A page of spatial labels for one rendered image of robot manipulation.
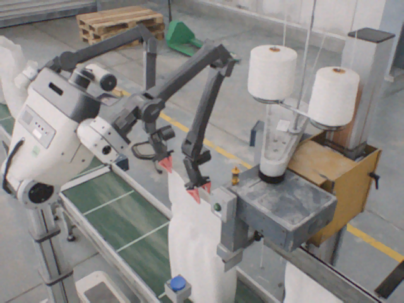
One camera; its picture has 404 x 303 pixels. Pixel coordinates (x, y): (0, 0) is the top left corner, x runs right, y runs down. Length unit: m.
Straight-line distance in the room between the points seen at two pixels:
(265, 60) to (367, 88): 0.36
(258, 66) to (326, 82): 0.26
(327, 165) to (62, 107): 0.96
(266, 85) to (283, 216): 0.47
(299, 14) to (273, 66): 6.09
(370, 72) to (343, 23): 5.57
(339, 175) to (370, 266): 1.71
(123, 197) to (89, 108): 1.47
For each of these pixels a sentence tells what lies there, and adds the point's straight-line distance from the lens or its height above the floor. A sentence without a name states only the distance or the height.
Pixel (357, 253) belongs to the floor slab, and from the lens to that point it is 3.16.
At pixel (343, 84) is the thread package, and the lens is 1.29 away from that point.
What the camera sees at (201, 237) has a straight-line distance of 1.85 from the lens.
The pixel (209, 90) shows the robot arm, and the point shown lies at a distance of 1.59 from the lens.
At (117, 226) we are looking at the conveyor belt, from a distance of 2.62.
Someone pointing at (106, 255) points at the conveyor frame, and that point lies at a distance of 2.57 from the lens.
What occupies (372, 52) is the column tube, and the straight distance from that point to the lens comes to 1.45.
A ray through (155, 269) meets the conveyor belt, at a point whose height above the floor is 0.38.
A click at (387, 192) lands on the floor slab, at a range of 3.83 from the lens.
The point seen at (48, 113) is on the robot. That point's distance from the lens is 1.56.
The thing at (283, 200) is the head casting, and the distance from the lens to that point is 1.29.
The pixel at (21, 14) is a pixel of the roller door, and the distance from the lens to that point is 8.79.
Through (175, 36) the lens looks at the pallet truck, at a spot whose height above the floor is 0.19.
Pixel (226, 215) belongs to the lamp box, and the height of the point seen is 1.27.
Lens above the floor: 2.14
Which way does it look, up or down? 33 degrees down
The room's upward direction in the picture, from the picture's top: 1 degrees clockwise
